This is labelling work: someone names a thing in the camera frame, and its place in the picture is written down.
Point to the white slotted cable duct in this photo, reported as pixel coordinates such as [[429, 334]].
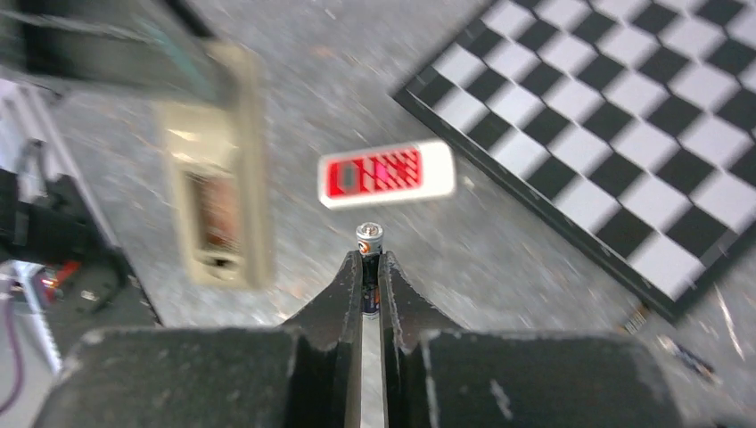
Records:
[[37, 285]]

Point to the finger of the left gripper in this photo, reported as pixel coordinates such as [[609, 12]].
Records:
[[150, 47]]

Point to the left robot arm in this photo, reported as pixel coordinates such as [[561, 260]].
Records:
[[47, 235]]

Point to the beige remote control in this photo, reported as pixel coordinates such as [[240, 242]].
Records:
[[216, 157]]

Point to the red white remote control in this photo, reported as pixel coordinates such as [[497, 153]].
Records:
[[408, 172]]

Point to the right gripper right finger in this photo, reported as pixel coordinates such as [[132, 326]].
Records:
[[422, 360]]

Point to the black white chessboard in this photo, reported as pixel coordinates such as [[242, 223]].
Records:
[[628, 126]]

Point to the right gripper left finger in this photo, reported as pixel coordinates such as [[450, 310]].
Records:
[[325, 387]]

